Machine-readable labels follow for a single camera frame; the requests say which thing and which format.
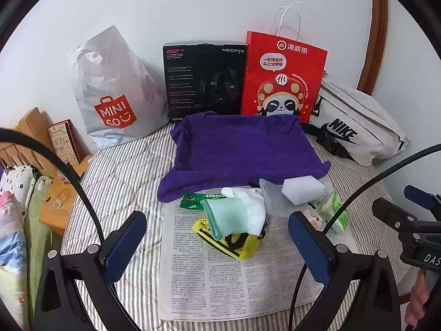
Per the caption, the white plastic shopping bag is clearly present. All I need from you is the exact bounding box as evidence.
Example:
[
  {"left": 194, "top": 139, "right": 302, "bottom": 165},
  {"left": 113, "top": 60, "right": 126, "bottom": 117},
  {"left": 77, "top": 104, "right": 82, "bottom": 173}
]
[{"left": 68, "top": 25, "right": 170, "bottom": 150}]

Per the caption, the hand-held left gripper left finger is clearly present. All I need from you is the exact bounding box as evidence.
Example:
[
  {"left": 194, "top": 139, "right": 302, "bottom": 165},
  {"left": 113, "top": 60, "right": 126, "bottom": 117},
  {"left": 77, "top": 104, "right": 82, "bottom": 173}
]
[{"left": 33, "top": 210, "right": 149, "bottom": 331}]

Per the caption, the wooden bedside shelf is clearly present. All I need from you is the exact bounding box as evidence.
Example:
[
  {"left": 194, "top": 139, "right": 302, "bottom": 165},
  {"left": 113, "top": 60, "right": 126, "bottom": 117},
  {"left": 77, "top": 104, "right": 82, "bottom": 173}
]
[{"left": 0, "top": 107, "right": 94, "bottom": 238}]

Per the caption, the black headset box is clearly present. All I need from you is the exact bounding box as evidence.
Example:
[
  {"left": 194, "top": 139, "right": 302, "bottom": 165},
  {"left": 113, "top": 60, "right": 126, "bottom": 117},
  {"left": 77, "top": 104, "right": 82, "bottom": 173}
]
[{"left": 162, "top": 42, "right": 249, "bottom": 125}]

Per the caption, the yellow pouch with black straps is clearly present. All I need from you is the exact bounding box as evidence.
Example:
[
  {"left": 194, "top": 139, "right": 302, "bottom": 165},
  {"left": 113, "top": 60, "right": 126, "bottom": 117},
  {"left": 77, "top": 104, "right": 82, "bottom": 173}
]
[{"left": 192, "top": 215, "right": 267, "bottom": 262}]

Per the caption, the small cartoon snack packet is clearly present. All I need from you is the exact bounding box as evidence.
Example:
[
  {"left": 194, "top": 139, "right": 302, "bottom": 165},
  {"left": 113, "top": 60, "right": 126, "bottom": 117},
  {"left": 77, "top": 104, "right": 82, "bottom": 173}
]
[{"left": 302, "top": 203, "right": 327, "bottom": 232}]

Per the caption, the grey translucent bag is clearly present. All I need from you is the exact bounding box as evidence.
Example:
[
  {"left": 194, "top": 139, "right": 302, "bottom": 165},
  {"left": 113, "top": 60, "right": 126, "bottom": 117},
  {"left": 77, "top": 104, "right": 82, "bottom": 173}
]
[{"left": 257, "top": 178, "right": 304, "bottom": 218}]

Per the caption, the person's right hand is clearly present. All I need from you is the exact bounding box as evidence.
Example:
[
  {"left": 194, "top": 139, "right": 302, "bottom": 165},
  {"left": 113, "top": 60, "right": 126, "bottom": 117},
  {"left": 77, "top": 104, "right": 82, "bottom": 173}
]
[{"left": 404, "top": 268, "right": 432, "bottom": 327}]

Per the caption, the white waist bag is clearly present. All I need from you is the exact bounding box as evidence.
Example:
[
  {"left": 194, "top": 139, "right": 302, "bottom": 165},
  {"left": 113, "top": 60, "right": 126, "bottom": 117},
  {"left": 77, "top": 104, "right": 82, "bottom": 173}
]
[{"left": 301, "top": 71, "right": 411, "bottom": 167}]

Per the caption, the newspaper sheet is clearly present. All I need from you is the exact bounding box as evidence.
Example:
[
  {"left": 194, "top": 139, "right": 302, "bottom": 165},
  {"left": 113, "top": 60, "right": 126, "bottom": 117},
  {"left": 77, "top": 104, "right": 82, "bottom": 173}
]
[{"left": 160, "top": 188, "right": 359, "bottom": 321}]

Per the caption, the colourful blanket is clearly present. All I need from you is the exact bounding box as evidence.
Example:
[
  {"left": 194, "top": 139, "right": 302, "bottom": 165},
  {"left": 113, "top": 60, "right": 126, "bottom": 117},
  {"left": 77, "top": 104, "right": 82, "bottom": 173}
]
[{"left": 0, "top": 175, "right": 54, "bottom": 331}]

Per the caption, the red paper bag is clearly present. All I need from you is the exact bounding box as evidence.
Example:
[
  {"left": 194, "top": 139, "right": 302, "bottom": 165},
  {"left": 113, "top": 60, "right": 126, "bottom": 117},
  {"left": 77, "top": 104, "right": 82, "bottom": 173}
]
[{"left": 240, "top": 2, "right": 328, "bottom": 125}]

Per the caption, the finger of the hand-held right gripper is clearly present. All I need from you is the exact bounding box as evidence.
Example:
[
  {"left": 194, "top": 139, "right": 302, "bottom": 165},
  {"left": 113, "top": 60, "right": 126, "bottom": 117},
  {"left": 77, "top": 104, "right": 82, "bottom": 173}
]
[
  {"left": 404, "top": 184, "right": 441, "bottom": 212},
  {"left": 371, "top": 197, "right": 441, "bottom": 236}
]

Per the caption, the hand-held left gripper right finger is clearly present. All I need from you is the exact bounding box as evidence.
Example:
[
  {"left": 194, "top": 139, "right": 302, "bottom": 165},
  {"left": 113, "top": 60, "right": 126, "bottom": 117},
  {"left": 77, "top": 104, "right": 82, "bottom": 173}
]
[{"left": 287, "top": 210, "right": 402, "bottom": 331}]

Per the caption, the purple towel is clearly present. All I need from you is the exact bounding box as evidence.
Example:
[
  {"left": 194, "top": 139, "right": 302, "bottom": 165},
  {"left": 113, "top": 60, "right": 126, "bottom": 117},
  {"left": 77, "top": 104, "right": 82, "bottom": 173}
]
[{"left": 157, "top": 111, "right": 332, "bottom": 203}]

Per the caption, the floral pillow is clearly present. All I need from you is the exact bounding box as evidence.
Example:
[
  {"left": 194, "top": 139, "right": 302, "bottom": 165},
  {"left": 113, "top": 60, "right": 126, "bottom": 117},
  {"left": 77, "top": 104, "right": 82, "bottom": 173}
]
[{"left": 0, "top": 165, "right": 39, "bottom": 216}]

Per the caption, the wooden door frame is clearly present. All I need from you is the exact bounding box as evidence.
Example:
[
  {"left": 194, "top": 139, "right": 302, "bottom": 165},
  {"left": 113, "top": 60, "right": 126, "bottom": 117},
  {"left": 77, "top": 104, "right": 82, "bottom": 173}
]
[{"left": 356, "top": 0, "right": 389, "bottom": 95}]

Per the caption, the white glove with green cuff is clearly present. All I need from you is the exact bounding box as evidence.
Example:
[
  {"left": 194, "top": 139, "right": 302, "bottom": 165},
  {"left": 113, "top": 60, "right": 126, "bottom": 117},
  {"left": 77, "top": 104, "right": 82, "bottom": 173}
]
[{"left": 202, "top": 186, "right": 267, "bottom": 240}]

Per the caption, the black cable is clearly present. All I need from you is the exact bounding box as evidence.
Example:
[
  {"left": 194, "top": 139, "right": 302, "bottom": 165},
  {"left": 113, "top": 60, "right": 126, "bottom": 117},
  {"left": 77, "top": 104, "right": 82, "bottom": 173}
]
[
  {"left": 0, "top": 127, "right": 119, "bottom": 331},
  {"left": 289, "top": 143, "right": 441, "bottom": 321}
]

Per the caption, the patterned book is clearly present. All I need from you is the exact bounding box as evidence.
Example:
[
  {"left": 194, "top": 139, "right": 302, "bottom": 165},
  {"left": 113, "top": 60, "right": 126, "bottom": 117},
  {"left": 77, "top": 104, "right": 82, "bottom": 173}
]
[{"left": 47, "top": 119, "right": 83, "bottom": 165}]

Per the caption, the green tissue pack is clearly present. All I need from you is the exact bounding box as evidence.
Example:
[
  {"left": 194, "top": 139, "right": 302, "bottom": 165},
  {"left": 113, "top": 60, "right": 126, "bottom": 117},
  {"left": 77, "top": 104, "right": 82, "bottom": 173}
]
[{"left": 315, "top": 192, "right": 351, "bottom": 232}]

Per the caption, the white sponge block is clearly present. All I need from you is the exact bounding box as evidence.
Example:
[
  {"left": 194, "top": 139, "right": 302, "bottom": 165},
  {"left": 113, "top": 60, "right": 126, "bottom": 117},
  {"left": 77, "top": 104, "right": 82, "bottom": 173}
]
[{"left": 281, "top": 174, "right": 328, "bottom": 205}]

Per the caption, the green snack packet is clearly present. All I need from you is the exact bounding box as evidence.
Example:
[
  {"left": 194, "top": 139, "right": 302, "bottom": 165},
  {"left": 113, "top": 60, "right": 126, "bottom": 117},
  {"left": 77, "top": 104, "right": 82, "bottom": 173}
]
[{"left": 178, "top": 192, "right": 226, "bottom": 212}]

